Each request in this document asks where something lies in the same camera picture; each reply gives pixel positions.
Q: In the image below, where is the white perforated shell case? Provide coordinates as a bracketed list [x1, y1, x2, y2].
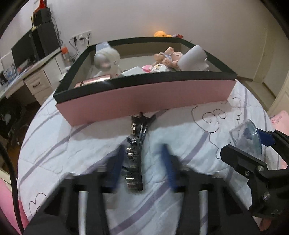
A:
[178, 44, 209, 71]

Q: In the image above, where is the white round-head figure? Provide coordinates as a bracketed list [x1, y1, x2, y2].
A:
[94, 47, 120, 78]

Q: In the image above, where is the orange cap bottle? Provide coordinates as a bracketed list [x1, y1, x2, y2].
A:
[61, 46, 69, 61]

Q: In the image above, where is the clear plastic box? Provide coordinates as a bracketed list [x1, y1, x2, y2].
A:
[95, 42, 111, 52]

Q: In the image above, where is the white power adapter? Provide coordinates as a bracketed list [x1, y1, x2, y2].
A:
[119, 66, 145, 77]

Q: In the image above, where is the baby doll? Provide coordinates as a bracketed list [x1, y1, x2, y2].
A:
[152, 46, 183, 70]

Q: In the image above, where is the red paper star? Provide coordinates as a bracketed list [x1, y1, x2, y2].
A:
[38, 0, 47, 9]

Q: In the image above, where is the black hair clip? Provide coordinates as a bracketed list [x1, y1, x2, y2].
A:
[122, 112, 156, 192]

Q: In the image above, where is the black speaker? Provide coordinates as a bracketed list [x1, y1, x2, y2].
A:
[31, 8, 52, 26]

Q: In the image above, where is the black computer tower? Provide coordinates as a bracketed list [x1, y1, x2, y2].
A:
[31, 22, 59, 61]

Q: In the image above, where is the white door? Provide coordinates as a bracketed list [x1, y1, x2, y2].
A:
[253, 21, 276, 83]

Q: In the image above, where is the teal clear round piece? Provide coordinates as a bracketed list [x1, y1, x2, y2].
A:
[229, 119, 262, 158]

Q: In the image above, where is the orange octopus plush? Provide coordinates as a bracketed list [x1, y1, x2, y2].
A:
[154, 30, 171, 37]

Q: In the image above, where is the rose gold metal cup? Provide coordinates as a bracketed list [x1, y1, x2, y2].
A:
[74, 75, 111, 88]

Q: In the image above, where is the wall power outlet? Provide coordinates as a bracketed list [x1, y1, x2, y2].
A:
[72, 30, 92, 41]

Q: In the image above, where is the white desk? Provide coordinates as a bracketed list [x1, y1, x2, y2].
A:
[1, 49, 65, 105]

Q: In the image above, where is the pink block kitty figure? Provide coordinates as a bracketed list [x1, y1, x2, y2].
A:
[151, 64, 171, 73]

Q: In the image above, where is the pink bedding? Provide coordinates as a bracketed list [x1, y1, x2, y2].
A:
[270, 110, 289, 134]

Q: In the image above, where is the black monitor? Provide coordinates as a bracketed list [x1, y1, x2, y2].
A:
[11, 31, 37, 68]

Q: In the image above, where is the striped white tablecloth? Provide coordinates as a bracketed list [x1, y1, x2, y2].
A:
[18, 82, 273, 234]

